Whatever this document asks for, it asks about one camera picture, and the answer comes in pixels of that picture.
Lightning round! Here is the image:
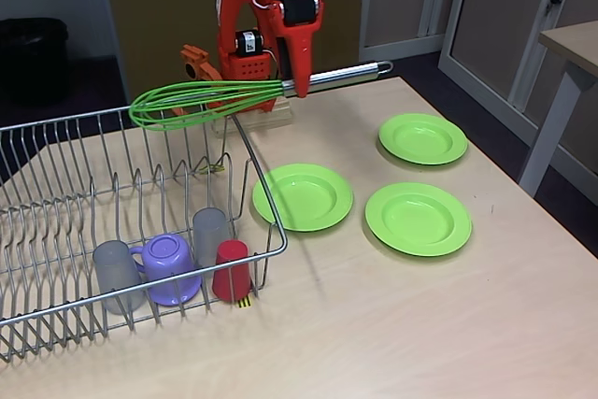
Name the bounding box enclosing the beige side table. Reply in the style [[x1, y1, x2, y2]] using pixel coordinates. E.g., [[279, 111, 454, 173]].
[[518, 20, 598, 197]]

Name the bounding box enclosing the red plastic cup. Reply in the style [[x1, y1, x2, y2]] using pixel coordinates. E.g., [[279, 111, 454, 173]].
[[211, 239, 253, 303]]

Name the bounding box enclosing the grey translucent plastic cup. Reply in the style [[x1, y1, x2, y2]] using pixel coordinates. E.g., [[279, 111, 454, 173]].
[[192, 207, 234, 269], [92, 239, 145, 315]]

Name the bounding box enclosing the wooden base block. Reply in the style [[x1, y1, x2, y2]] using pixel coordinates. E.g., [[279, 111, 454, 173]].
[[208, 90, 294, 138]]

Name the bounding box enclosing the purple plastic mug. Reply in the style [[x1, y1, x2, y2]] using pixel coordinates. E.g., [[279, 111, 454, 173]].
[[128, 234, 203, 306]]

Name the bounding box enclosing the green whisk with metal handle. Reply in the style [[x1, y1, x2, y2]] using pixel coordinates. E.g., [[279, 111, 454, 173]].
[[129, 60, 393, 132]]

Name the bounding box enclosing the black trash bin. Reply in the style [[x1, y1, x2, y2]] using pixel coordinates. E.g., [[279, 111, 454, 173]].
[[0, 18, 70, 106]]

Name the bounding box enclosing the metal wire dish rack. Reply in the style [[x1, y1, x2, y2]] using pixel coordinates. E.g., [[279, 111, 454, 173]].
[[0, 92, 289, 363]]

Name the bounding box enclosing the orange table clamp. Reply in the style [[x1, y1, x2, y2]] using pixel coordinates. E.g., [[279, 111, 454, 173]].
[[170, 43, 233, 120]]

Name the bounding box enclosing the green plastic plate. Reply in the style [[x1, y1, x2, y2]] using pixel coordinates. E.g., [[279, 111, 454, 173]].
[[377, 112, 469, 166], [363, 182, 473, 258], [252, 163, 355, 234]]

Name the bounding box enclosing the grey framed sliding cabinet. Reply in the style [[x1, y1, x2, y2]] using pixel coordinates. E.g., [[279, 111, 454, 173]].
[[437, 0, 598, 174]]

